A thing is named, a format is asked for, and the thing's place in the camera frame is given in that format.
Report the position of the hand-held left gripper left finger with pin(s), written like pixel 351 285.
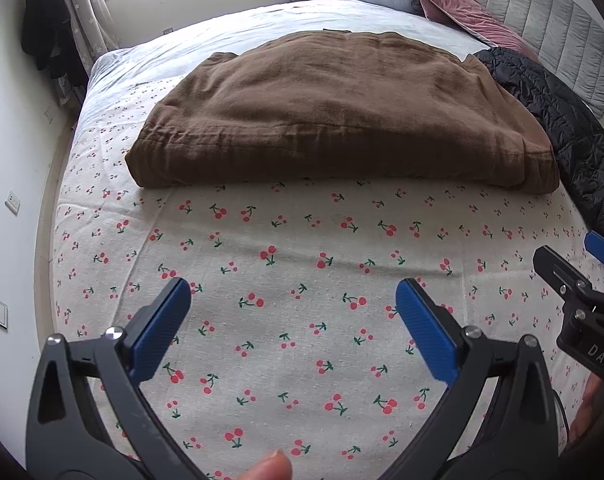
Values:
pixel 162 330

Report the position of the dark hanging clothes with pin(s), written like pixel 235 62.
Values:
pixel 49 30

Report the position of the grey padded headboard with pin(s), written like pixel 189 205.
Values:
pixel 546 15

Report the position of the brown jacket with fur collar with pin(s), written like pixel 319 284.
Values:
pixel 332 110

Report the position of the black quilted jacket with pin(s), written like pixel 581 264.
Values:
pixel 566 125

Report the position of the white wall socket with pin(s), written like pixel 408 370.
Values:
pixel 12 202

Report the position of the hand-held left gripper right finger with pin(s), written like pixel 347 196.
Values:
pixel 426 330

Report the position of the person's left hand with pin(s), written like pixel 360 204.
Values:
pixel 264 469

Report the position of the patterned grey curtain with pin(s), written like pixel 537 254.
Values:
pixel 89 10

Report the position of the cherry print bed cover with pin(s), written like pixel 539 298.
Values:
pixel 292 270

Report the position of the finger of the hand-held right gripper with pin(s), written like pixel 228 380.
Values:
pixel 556 270
pixel 601 247

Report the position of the person's right hand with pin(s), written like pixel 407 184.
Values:
pixel 584 410

